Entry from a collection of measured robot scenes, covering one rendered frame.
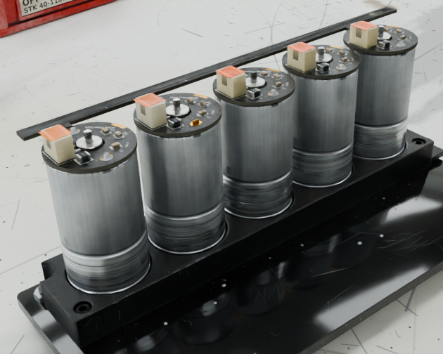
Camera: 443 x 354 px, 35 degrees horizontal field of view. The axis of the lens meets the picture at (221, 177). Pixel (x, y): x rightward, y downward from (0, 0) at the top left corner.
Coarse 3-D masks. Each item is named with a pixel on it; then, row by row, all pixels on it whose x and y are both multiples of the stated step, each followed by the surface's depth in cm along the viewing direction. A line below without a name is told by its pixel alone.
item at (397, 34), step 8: (392, 32) 24; (400, 32) 24; (408, 32) 24; (344, 40) 24; (384, 40) 24; (392, 40) 24; (400, 40) 24; (408, 40) 24; (416, 40) 24; (352, 48) 24; (360, 48) 23; (368, 48) 23; (376, 48) 23; (384, 48) 23; (392, 48) 23; (400, 48) 23; (408, 48) 23
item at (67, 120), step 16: (368, 16) 26; (384, 16) 26; (320, 32) 25; (336, 32) 25; (272, 48) 24; (224, 64) 23; (240, 64) 23; (176, 80) 22; (192, 80) 22; (128, 96) 21; (80, 112) 20; (96, 112) 20; (32, 128) 19
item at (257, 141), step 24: (216, 96) 21; (240, 120) 21; (264, 120) 21; (288, 120) 21; (240, 144) 21; (264, 144) 21; (288, 144) 22; (240, 168) 22; (264, 168) 22; (288, 168) 22; (240, 192) 22; (264, 192) 22; (288, 192) 23; (240, 216) 23; (264, 216) 23
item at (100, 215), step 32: (128, 160) 18; (64, 192) 18; (96, 192) 18; (128, 192) 19; (64, 224) 19; (96, 224) 19; (128, 224) 19; (64, 256) 20; (96, 256) 19; (128, 256) 19; (96, 288) 20; (128, 288) 20
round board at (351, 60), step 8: (328, 48) 23; (336, 48) 23; (344, 48) 23; (336, 56) 23; (344, 56) 23; (352, 56) 23; (320, 64) 22; (328, 64) 22; (336, 64) 22; (344, 64) 22; (352, 64) 22; (296, 72) 22; (304, 72) 22; (312, 72) 22; (320, 72) 22; (328, 72) 22; (336, 72) 22; (344, 72) 22; (352, 72) 22
